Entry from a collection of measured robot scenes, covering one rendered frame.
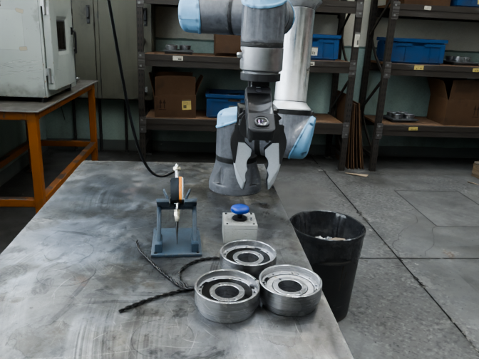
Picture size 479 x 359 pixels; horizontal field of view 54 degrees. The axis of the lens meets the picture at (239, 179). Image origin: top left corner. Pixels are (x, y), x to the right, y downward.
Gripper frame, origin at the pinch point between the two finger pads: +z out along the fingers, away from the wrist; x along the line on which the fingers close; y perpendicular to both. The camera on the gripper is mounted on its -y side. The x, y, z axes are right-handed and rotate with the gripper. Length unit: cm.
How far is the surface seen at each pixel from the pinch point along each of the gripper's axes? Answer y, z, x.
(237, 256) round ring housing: -3.3, 13.4, 3.1
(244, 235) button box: 7.4, 14.0, 0.8
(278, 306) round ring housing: -18.5, 14.2, -2.2
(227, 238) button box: 7.4, 14.8, 4.5
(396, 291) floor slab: 118, 97, -90
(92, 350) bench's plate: -25.8, 16.1, 25.0
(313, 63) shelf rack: 329, -1, -88
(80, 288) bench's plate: -9.5, 16.1, 30.5
